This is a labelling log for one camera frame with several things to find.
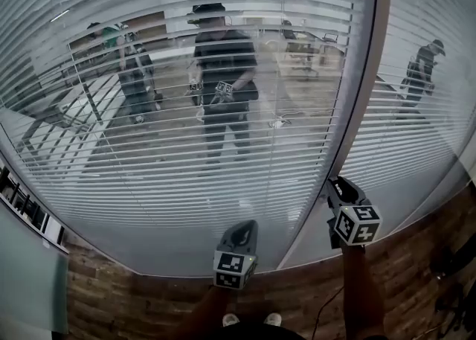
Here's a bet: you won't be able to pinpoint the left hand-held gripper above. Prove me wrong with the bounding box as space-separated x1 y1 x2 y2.
213 219 260 291

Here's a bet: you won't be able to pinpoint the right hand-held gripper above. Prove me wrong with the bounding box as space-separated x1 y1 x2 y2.
326 177 383 250

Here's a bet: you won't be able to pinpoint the person's left forearm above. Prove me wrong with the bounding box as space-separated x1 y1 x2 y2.
176 285 234 340

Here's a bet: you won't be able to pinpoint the person's right forearm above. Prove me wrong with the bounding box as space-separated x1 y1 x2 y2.
340 244 386 340

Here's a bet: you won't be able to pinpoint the person's black shorts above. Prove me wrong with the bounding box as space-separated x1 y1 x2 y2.
211 323 308 340

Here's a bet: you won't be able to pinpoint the black metal railing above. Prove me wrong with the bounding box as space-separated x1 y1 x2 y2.
0 165 66 246

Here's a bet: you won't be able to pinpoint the frosted glass door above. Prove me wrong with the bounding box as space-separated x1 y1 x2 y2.
0 196 71 335

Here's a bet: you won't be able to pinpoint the thin floor cable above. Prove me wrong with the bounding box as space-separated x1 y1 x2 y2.
311 286 345 340

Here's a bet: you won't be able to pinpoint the white window frame post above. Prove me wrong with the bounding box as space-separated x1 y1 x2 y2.
277 0 393 271

